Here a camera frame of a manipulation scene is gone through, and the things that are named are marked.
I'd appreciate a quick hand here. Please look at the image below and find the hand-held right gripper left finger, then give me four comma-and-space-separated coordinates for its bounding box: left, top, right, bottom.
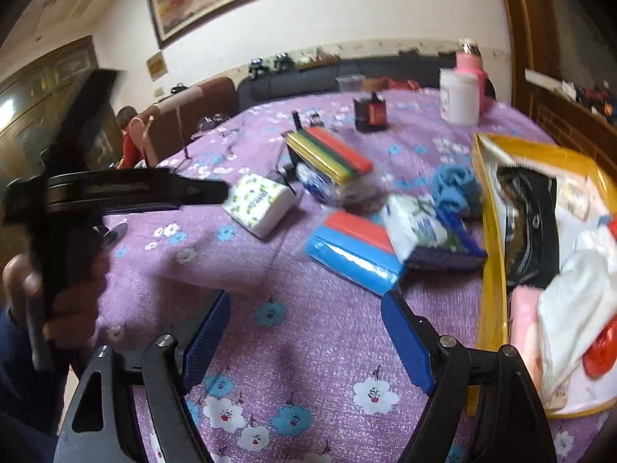
53, 289, 232, 463

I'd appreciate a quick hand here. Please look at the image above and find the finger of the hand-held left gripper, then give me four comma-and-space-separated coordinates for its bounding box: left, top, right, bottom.
99, 170, 229, 213

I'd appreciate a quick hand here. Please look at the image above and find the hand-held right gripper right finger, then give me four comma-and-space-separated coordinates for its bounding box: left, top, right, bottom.
381, 291, 557, 463

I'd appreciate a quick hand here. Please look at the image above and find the yellow tray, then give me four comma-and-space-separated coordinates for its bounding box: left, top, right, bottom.
470, 132, 617, 418

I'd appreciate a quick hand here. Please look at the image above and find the green print tissue pack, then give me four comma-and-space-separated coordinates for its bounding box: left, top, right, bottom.
224, 174, 296, 238

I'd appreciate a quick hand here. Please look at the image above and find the red blue sponge pack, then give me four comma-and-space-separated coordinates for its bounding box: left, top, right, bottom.
306, 211, 406, 296

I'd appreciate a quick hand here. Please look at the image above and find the white blue wipes pack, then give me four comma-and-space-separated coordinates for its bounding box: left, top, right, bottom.
381, 195, 487, 271

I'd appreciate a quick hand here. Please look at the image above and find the pink tissue pack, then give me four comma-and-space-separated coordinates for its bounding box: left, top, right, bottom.
510, 287, 555, 396

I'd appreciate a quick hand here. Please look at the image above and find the blue white patterned pouch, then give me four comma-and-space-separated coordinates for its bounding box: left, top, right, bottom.
295, 161, 348, 203

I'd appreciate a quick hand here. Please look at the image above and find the blue sock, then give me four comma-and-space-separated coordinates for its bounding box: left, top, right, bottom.
430, 164, 483, 218

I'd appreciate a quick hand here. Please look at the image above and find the black gold-print snack packet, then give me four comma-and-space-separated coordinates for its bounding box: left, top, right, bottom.
496, 166, 562, 287

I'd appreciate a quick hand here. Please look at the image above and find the multicolour sponge pack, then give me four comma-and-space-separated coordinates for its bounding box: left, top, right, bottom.
283, 127, 374, 186

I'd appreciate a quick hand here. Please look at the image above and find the red shiny pouch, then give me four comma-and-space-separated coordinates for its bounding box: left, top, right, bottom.
583, 318, 617, 379

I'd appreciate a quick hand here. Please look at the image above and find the white red-label packet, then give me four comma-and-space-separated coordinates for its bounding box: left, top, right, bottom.
554, 174, 608, 223

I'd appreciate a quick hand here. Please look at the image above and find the person's left forearm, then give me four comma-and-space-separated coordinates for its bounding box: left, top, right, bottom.
0, 306, 73, 463

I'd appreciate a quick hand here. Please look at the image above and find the person's left hand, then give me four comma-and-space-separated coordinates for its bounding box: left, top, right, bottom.
2, 246, 111, 362

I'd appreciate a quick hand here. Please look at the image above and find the purple floral tablecloth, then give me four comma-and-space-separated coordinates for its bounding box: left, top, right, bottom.
91, 88, 617, 463

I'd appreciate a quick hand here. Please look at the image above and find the brown leather chair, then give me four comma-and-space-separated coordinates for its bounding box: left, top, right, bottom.
130, 76, 238, 167

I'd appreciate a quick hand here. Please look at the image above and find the carved wooden cabinet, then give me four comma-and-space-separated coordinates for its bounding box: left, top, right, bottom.
0, 39, 99, 179

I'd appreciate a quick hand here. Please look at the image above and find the black sofa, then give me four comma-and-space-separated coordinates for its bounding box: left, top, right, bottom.
237, 53, 497, 117

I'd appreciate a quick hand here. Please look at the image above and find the dark red-label bottle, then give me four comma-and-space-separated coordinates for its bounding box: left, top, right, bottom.
353, 91, 389, 132

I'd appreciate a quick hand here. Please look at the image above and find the white plastic jar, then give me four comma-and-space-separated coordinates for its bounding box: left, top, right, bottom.
438, 68, 479, 123

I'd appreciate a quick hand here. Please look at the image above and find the red plastic bag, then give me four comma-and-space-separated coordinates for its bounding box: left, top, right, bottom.
371, 76, 420, 91

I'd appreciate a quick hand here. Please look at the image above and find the wooden brick-pattern counter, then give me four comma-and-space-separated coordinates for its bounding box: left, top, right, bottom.
525, 70, 617, 155

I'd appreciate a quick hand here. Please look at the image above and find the pink water bottle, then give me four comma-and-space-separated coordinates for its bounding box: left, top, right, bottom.
455, 39, 489, 112

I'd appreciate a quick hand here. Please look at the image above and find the white flat box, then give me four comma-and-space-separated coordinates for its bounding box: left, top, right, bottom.
525, 68, 566, 93

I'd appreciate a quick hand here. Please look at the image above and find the pile of counter clutter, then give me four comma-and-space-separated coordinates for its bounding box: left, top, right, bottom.
561, 82, 617, 121

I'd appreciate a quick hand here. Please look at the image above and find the small gold wall frame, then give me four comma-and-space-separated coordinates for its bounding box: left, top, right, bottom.
146, 53, 168, 80

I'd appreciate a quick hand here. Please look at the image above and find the wooden partition frame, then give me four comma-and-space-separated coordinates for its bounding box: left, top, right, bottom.
496, 0, 548, 121

